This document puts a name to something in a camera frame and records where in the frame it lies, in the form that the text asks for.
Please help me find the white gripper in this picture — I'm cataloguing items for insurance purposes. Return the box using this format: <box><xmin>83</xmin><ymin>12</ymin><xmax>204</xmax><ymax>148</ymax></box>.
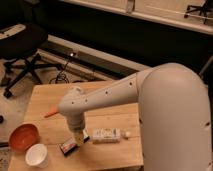
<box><xmin>67</xmin><ymin>118</ymin><xmax>85</xmax><ymax>146</ymax></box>

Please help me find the black stand top right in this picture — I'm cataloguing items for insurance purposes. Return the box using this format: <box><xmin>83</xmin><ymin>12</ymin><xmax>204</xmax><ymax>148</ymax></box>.
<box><xmin>184</xmin><ymin>0</ymin><xmax>213</xmax><ymax>23</ymax></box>

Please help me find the white paper cup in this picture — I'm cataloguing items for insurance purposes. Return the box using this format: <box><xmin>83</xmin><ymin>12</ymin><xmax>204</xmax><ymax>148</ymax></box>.
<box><xmin>25</xmin><ymin>144</ymin><xmax>49</xmax><ymax>168</ymax></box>

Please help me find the small white ball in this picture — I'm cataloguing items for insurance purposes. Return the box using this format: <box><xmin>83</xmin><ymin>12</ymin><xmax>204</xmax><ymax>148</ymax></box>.
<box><xmin>123</xmin><ymin>131</ymin><xmax>131</xmax><ymax>139</ymax></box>

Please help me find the orange bowl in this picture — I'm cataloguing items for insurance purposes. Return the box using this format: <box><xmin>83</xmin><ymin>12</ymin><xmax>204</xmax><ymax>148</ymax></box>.
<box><xmin>9</xmin><ymin>124</ymin><xmax>40</xmax><ymax>153</ymax></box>

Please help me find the black cable on floor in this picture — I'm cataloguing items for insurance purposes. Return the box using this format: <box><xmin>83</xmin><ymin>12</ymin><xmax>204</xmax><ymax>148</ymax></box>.
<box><xmin>48</xmin><ymin>54</ymin><xmax>73</xmax><ymax>84</ymax></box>

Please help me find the orange carrot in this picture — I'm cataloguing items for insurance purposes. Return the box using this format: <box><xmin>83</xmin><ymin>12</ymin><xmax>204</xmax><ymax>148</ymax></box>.
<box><xmin>44</xmin><ymin>107</ymin><xmax>59</xmax><ymax>118</ymax></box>

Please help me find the black office chair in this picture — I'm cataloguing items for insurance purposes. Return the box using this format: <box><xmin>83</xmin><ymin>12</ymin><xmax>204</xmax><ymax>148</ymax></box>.
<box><xmin>0</xmin><ymin>0</ymin><xmax>64</xmax><ymax>100</ymax></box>

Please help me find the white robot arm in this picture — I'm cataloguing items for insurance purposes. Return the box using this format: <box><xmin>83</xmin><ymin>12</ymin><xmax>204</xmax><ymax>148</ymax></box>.
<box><xmin>59</xmin><ymin>63</ymin><xmax>213</xmax><ymax>171</ymax></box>

